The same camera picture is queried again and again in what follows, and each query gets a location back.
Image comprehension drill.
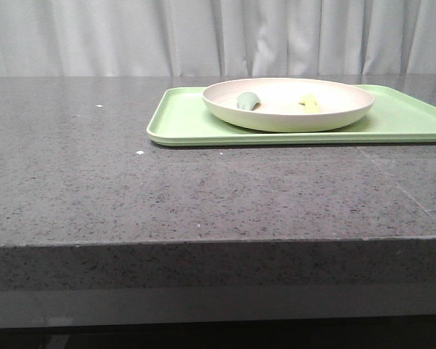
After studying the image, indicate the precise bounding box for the beige round plate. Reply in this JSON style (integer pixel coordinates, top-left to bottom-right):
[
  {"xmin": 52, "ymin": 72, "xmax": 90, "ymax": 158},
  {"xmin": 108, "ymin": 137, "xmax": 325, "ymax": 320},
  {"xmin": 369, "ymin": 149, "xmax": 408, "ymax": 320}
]
[{"xmin": 202, "ymin": 78, "xmax": 375, "ymax": 133}]

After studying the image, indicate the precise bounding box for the yellow plastic fork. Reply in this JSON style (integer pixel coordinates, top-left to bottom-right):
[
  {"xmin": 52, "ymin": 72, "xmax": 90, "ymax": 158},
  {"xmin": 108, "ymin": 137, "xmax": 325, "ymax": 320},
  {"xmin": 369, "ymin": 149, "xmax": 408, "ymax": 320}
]
[{"xmin": 299, "ymin": 94, "xmax": 320, "ymax": 113}]

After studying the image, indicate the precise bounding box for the green plastic spoon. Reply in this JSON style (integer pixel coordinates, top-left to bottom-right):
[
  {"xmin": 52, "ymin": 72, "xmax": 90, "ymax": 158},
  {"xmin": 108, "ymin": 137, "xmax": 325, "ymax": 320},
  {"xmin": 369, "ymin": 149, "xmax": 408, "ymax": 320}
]
[{"xmin": 237, "ymin": 92, "xmax": 261, "ymax": 111}]

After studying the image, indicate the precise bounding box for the light green rectangular tray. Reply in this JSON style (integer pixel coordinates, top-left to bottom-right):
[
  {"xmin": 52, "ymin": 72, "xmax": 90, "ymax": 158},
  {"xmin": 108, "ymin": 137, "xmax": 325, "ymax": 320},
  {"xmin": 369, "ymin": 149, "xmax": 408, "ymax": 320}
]
[{"xmin": 147, "ymin": 84, "xmax": 436, "ymax": 147}]

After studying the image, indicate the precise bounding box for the white curtain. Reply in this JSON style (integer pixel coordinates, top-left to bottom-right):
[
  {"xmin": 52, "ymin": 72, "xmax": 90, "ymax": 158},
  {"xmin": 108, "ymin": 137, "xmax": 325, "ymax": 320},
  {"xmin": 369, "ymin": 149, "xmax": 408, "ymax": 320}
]
[{"xmin": 0, "ymin": 1, "xmax": 436, "ymax": 77}]

